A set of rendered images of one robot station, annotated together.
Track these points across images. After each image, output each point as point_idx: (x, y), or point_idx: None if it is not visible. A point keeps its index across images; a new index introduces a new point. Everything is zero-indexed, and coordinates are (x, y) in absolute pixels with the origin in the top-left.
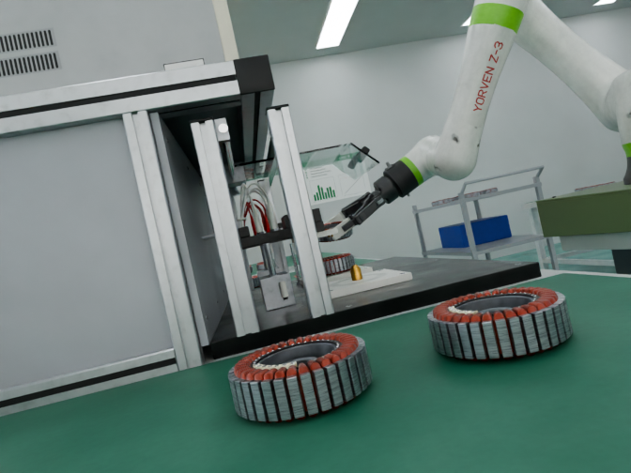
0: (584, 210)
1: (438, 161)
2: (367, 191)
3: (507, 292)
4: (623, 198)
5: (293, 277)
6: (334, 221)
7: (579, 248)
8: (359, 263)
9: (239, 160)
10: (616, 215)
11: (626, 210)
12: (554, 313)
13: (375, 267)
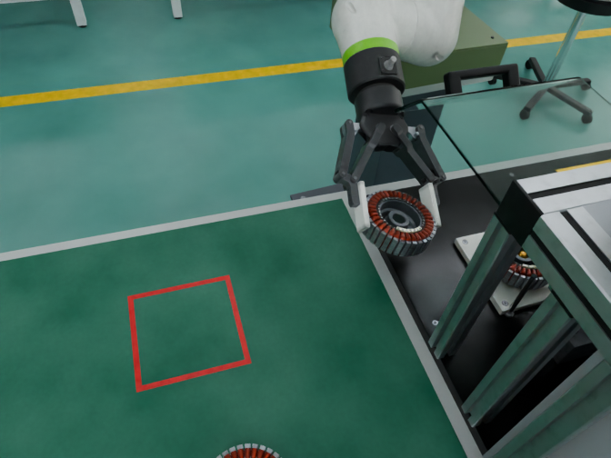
0: (441, 64)
1: (448, 48)
2: (350, 120)
3: None
4: (478, 53)
5: (185, 383)
6: (373, 204)
7: (406, 94)
8: (196, 250)
9: (593, 210)
10: (465, 66)
11: (475, 62)
12: None
13: (476, 223)
